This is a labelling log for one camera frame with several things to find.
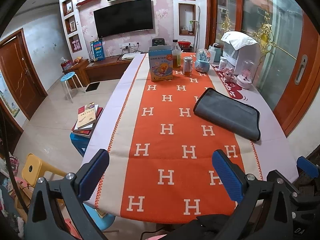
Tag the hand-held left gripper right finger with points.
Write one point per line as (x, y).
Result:
(228, 177)

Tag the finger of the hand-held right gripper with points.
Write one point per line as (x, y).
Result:
(306, 165)

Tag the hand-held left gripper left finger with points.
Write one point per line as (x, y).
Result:
(93, 176)

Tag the grey towel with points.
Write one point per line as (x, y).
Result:
(226, 113)

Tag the light blue plastic stool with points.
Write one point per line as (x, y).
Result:
(101, 220)

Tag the stack of books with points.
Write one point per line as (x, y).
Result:
(87, 118)

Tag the yellow plastic chair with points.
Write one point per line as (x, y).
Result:
(35, 167)

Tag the dark cloth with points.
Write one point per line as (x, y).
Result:
(195, 227)

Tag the cardboard box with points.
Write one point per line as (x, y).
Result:
(23, 202)

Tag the orange letter-print tablecloth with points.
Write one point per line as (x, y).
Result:
(172, 120)

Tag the red cartoon mat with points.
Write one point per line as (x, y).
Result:
(231, 88)

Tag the black floor mat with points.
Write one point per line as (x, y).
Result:
(92, 87)

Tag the pink glass dome lamp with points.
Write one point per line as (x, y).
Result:
(245, 76)

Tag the pink figurine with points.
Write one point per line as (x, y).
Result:
(229, 74)

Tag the round blue stool white legs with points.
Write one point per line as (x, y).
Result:
(68, 76)

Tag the wooden side table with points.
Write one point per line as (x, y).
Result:
(78, 73)

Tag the wooden framed glass sliding door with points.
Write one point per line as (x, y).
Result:
(282, 62)

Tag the wooden television cabinet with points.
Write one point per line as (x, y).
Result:
(107, 68)

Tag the small white pill bottle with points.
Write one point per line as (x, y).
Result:
(223, 63)

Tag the red tissue pack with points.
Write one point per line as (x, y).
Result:
(66, 65)

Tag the small spice jar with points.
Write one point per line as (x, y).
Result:
(187, 67)

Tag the fruit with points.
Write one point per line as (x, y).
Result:
(78, 59)

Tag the blue snow globe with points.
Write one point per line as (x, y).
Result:
(203, 61)

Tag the blue detergent box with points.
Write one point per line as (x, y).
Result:
(97, 51)

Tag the white plastic jug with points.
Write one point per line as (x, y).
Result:
(215, 52)

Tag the white set-top box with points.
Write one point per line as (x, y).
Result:
(130, 56)

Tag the white countertop appliance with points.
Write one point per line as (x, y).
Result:
(243, 48)

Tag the blue duck-print carton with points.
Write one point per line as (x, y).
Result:
(160, 63)

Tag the glass bottle with yellow liquid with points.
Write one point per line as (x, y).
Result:
(176, 57)

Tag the red pot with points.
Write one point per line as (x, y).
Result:
(185, 46)

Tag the large gold door ornament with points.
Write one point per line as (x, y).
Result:
(263, 33)

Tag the black air fryer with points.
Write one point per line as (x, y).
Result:
(158, 42)

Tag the small gold door ornament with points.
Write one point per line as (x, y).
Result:
(226, 25)

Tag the black flat-screen television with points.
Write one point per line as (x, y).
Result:
(123, 17)

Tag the wall poster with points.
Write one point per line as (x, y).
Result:
(8, 97)

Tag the wall power socket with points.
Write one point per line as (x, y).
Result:
(128, 45)

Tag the red wall shelf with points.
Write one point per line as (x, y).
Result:
(88, 0)

